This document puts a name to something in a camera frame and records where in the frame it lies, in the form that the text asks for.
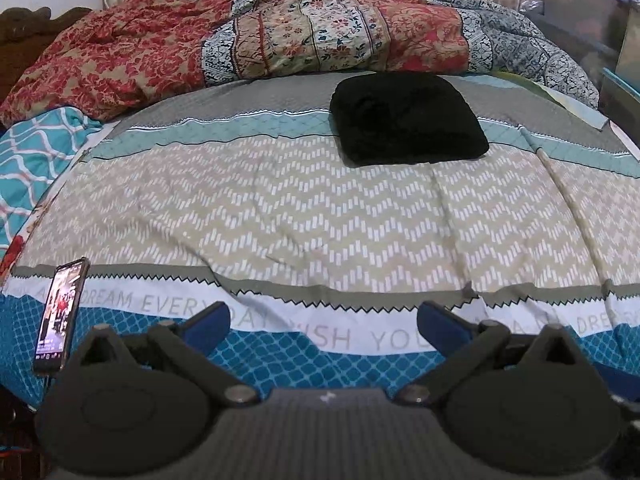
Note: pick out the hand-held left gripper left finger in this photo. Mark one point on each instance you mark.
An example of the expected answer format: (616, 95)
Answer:
(207, 327)

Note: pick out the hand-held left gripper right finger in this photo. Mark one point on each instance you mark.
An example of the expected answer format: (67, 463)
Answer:
(442, 327)

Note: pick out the black pants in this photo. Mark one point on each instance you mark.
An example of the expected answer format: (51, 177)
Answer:
(405, 120)

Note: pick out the zigzag patterned bedspread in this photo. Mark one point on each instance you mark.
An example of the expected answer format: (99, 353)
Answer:
(280, 220)

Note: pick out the smartphone with lit screen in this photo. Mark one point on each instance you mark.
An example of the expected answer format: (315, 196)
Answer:
(59, 310)

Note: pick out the teal white lattice cloth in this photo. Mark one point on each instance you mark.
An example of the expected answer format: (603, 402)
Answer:
(35, 150)

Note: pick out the red floral patchwork quilt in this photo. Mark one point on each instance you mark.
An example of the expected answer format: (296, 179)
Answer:
(150, 50)

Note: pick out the clear plastic storage box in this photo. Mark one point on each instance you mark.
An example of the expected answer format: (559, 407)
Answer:
(580, 10)

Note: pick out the dark wooden headboard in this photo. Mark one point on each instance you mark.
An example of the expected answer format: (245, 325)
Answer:
(30, 27)

